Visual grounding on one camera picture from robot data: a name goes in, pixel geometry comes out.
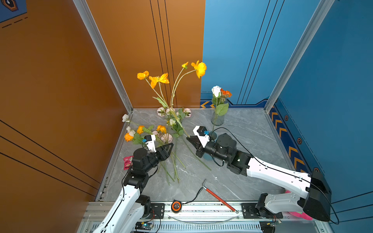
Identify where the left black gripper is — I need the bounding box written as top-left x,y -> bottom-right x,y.
143,143 -> 173,176

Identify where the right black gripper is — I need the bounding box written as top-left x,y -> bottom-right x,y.
186,135 -> 229,164

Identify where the white rose flower stem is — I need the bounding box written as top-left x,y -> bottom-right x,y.
212,85 -> 221,129

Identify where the orange gerbera flower stem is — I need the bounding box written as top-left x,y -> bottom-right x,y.
217,88 -> 232,116

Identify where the yellow poppy flower bunch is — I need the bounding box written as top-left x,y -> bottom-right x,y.
136,60 -> 207,138

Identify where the blue ceramic cylinder vase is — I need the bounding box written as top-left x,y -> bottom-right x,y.
203,132 -> 217,161

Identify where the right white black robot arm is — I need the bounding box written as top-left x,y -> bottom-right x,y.
187,134 -> 332,222

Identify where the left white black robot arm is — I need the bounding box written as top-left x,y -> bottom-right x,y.
94,143 -> 173,233

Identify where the pile of artificial flowers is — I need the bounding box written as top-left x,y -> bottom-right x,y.
121,106 -> 213,186

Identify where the clear ribbed glass vase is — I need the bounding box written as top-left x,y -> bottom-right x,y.
211,99 -> 229,126

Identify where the pink candy wrapper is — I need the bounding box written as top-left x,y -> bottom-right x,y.
123,156 -> 133,170

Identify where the orange black tape measure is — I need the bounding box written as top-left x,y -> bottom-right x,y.
171,201 -> 182,214

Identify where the green circuit board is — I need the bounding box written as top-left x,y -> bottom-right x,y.
134,222 -> 154,232

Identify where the panda plush toy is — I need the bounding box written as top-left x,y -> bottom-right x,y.
284,190 -> 314,221

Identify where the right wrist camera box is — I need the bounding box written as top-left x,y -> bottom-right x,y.
193,126 -> 210,148

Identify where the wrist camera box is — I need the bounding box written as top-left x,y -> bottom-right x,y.
193,126 -> 210,148
142,135 -> 156,153

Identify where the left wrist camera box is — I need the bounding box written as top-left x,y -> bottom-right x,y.
142,135 -> 156,153

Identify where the red handled hammer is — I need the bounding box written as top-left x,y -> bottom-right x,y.
202,179 -> 239,214

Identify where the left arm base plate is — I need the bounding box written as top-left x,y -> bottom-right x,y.
141,203 -> 165,219

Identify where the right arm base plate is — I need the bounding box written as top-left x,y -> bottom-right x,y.
241,203 -> 283,219

